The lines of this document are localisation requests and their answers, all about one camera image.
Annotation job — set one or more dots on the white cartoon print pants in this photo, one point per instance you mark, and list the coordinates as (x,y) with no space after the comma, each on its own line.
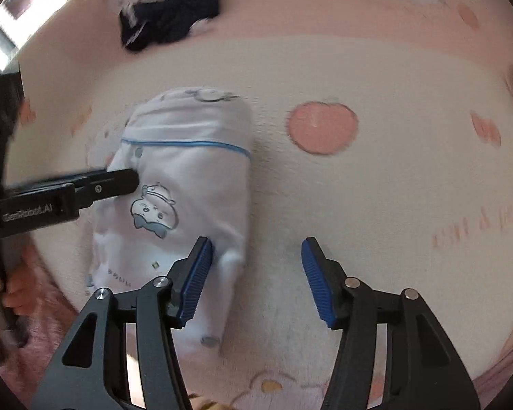
(196,171)

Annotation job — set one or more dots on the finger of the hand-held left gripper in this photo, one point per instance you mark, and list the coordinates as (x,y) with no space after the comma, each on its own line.
(111,182)

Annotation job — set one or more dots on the window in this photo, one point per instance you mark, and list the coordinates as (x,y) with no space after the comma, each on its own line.
(25,4)

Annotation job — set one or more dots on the pink cat print blanket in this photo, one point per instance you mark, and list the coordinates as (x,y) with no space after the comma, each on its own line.
(367,200)

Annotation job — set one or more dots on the person's left hand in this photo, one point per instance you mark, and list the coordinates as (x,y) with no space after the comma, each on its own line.
(19,290)

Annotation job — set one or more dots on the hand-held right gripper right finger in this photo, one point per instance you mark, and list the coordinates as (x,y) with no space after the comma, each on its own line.
(318,286)

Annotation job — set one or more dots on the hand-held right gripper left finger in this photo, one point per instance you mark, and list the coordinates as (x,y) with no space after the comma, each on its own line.
(196,284)

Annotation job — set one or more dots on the black garment with white stripes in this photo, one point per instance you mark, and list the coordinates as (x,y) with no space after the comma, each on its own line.
(166,17)

